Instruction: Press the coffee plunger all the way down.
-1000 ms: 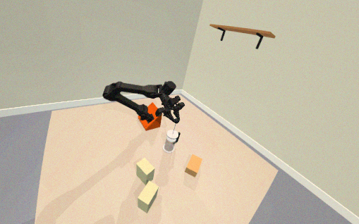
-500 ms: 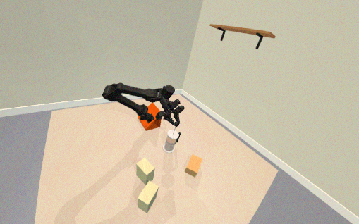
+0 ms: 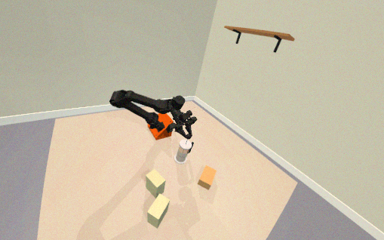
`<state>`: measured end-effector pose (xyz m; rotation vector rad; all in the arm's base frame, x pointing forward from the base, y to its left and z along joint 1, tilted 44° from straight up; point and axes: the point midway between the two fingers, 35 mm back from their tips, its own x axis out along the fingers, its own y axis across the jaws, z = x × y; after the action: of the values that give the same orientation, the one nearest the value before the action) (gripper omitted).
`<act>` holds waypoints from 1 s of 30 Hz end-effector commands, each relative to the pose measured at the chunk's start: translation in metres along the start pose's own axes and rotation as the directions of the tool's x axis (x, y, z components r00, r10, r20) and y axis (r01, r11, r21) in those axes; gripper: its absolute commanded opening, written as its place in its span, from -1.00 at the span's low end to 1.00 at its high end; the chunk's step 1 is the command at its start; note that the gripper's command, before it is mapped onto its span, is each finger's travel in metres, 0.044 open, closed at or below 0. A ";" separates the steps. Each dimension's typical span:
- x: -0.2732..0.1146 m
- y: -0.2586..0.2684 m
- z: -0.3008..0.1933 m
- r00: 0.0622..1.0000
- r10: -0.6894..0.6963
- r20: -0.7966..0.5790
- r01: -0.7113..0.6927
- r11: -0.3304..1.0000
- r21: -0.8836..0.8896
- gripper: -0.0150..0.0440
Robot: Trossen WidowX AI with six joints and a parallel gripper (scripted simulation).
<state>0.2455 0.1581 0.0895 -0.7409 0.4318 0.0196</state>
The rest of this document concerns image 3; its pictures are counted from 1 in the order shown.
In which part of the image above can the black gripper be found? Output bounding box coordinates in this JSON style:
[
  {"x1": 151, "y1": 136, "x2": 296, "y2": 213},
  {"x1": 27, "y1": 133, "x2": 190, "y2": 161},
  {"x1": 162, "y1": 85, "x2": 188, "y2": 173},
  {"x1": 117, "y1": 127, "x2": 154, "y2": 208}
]
[{"x1": 166, "y1": 111, "x2": 197, "y2": 139}]

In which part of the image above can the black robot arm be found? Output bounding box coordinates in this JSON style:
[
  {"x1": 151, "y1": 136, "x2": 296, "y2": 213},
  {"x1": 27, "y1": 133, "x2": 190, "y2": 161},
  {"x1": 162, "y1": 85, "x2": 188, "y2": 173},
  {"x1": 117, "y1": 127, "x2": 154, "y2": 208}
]
[{"x1": 109, "y1": 90, "x2": 192, "y2": 132}]

